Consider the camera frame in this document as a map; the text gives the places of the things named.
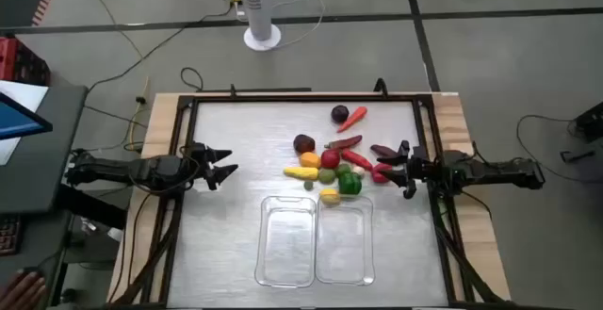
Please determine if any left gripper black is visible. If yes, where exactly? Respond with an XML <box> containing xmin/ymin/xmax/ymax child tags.
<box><xmin>187</xmin><ymin>141</ymin><xmax>239</xmax><ymax>192</ymax></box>

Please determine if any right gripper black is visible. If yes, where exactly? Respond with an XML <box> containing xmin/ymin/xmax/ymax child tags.
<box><xmin>375</xmin><ymin>139</ymin><xmax>444</xmax><ymax>200</ymax></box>

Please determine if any bright red chili pepper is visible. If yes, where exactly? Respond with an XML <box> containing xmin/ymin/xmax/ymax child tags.
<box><xmin>340</xmin><ymin>149</ymin><xmax>374</xmax><ymax>171</ymax></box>

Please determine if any green bell pepper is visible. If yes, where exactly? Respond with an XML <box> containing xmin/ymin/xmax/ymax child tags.
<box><xmin>337</xmin><ymin>171</ymin><xmax>364</xmax><ymax>196</ymax></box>

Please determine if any dark red chili pepper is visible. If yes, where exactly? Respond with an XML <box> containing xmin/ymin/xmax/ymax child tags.
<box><xmin>323</xmin><ymin>134</ymin><xmax>364</xmax><ymax>151</ymax></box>

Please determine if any orange carrot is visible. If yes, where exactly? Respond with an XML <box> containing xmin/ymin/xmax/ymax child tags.
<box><xmin>335</xmin><ymin>106</ymin><xmax>368</xmax><ymax>134</ymax></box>

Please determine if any yellow corn cob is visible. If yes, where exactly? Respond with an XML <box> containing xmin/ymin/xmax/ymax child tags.
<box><xmin>283</xmin><ymin>166</ymin><xmax>320</xmax><ymax>182</ymax></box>

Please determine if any orange fruit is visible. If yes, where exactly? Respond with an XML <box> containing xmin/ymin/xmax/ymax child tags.
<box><xmin>300</xmin><ymin>151</ymin><xmax>322</xmax><ymax>170</ymax></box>

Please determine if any dark brown avocado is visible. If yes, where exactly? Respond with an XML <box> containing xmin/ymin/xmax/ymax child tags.
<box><xmin>292</xmin><ymin>134</ymin><xmax>317</xmax><ymax>155</ymax></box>

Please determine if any purple eggplant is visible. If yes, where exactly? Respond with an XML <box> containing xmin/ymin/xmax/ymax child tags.
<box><xmin>369</xmin><ymin>143</ymin><xmax>399</xmax><ymax>158</ymax></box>

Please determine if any white table mat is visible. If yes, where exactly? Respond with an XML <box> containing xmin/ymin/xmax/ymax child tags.
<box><xmin>167</xmin><ymin>100</ymin><xmax>448</xmax><ymax>309</ymax></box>

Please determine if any clear plastic container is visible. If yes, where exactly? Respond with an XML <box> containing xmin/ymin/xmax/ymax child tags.
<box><xmin>314</xmin><ymin>194</ymin><xmax>376</xmax><ymax>286</ymax></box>
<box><xmin>254</xmin><ymin>195</ymin><xmax>318</xmax><ymax>288</ymax></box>

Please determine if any dark grey desk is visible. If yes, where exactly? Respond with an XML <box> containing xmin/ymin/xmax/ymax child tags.
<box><xmin>0</xmin><ymin>81</ymin><xmax>90</xmax><ymax>215</ymax></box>

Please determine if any small black floor object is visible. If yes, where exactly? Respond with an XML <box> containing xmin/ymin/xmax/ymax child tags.
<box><xmin>559</xmin><ymin>149</ymin><xmax>584</xmax><ymax>164</ymax></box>

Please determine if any black box device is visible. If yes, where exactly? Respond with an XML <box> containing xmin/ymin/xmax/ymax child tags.
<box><xmin>574</xmin><ymin>101</ymin><xmax>603</xmax><ymax>142</ymax></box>

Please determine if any blue screen monitor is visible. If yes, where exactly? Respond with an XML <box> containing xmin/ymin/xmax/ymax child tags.
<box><xmin>0</xmin><ymin>90</ymin><xmax>54</xmax><ymax>141</ymax></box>

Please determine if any white paper sheet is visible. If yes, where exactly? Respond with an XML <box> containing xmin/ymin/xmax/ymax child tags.
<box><xmin>0</xmin><ymin>79</ymin><xmax>50</xmax><ymax>165</ymax></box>

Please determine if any black keyboard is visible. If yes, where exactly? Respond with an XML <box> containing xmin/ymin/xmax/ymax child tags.
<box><xmin>0</xmin><ymin>215</ymin><xmax>23</xmax><ymax>257</ymax></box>

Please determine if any red crate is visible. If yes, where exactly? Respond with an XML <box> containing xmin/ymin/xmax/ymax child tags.
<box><xmin>0</xmin><ymin>36</ymin><xmax>52</xmax><ymax>88</ymax></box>

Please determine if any person's hand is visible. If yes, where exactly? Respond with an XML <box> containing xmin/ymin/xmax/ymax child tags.
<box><xmin>0</xmin><ymin>269</ymin><xmax>48</xmax><ymax>310</ymax></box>

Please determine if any black looped floor cable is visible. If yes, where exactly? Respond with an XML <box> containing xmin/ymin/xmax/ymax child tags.
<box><xmin>180</xmin><ymin>66</ymin><xmax>205</xmax><ymax>92</ymax></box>

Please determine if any yellow floor cable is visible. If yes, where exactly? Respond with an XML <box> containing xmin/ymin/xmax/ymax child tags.
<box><xmin>127</xmin><ymin>74</ymin><xmax>152</xmax><ymax>152</ymax></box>

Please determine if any thin black curved cable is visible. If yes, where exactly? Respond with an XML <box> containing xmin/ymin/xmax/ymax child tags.
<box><xmin>515</xmin><ymin>113</ymin><xmax>581</xmax><ymax>183</ymax></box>

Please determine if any long black floor cable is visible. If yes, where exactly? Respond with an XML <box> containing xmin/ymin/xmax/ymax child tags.
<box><xmin>87</xmin><ymin>0</ymin><xmax>244</xmax><ymax>94</ymax></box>

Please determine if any white fan cable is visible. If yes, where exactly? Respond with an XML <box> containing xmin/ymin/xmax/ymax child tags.
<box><xmin>235</xmin><ymin>0</ymin><xmax>327</xmax><ymax>50</ymax></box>

